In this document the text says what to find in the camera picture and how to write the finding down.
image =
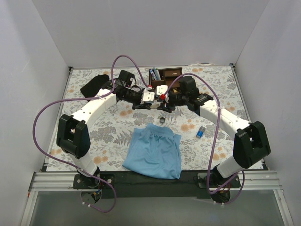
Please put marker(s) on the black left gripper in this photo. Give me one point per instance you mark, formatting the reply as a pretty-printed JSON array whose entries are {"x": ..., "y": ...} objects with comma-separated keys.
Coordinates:
[{"x": 140, "y": 105}]

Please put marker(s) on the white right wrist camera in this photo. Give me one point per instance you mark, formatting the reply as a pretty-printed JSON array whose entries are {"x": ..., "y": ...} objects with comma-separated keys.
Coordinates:
[{"x": 162, "y": 93}]

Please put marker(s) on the aluminium frame rail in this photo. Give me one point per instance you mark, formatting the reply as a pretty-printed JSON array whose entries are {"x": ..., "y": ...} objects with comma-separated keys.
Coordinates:
[{"x": 45, "y": 182}]

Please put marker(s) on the light blue shorts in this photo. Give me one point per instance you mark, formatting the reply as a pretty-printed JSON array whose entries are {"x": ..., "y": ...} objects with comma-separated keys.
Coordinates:
[{"x": 154, "y": 153}]

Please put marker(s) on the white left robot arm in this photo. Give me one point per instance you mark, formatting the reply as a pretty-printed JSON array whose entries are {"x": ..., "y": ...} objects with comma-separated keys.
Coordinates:
[{"x": 73, "y": 130}]

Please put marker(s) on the black folded cloth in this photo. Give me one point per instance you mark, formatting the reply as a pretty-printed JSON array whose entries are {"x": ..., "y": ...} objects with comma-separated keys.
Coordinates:
[{"x": 94, "y": 85}]

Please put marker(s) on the floral tablecloth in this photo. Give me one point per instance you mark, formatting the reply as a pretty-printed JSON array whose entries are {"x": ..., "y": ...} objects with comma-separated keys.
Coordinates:
[{"x": 120, "y": 131}]

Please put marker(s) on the brown wooden desk organizer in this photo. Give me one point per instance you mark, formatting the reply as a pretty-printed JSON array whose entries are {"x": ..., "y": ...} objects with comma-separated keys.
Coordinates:
[{"x": 168, "y": 75}]

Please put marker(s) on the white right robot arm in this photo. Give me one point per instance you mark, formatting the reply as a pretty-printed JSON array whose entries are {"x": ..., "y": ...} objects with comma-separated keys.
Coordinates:
[{"x": 251, "y": 143}]

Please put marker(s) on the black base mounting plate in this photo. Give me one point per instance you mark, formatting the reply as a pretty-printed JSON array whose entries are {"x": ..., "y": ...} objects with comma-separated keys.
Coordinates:
[{"x": 129, "y": 184}]

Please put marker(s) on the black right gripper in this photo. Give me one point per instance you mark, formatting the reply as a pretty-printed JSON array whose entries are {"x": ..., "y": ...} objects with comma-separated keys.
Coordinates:
[{"x": 166, "y": 107}]

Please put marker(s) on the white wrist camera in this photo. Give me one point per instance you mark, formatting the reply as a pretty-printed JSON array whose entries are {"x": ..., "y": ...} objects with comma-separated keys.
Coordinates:
[
  {"x": 148, "y": 95},
  {"x": 162, "y": 93}
]

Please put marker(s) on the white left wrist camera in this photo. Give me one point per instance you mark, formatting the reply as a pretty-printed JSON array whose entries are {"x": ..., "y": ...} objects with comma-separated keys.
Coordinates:
[{"x": 148, "y": 95}]

